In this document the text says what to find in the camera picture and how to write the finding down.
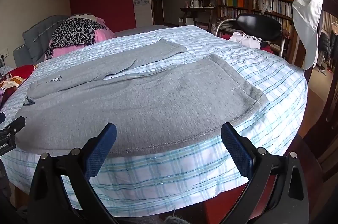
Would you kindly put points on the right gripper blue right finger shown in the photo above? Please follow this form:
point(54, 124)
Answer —
point(240, 149)

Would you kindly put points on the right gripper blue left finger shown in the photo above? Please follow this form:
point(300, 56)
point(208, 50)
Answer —
point(97, 149)

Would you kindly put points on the blue plaid bed sheet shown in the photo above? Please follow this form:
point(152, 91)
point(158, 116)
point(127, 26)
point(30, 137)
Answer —
point(143, 185)

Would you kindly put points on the red patterned quilt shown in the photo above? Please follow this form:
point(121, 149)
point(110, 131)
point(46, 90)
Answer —
point(11, 81)

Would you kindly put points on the grey padded headboard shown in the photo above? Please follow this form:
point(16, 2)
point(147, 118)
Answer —
point(36, 41)

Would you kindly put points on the pink polka dot bedding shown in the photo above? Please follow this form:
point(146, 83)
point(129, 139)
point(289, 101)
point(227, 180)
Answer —
point(87, 38)

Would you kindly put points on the leopard print cloth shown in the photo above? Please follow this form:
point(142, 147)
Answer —
point(72, 34)

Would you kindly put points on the white cloth on chair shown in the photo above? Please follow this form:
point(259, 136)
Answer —
point(246, 40)

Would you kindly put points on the black chair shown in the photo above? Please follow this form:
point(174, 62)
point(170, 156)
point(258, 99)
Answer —
point(259, 26)

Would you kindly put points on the wooden bookshelf with books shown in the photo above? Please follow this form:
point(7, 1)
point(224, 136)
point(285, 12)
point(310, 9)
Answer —
point(280, 10)

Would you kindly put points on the white cap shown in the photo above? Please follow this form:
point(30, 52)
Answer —
point(306, 18)

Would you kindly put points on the wall power socket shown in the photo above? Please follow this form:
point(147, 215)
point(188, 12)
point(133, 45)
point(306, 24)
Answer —
point(4, 53)

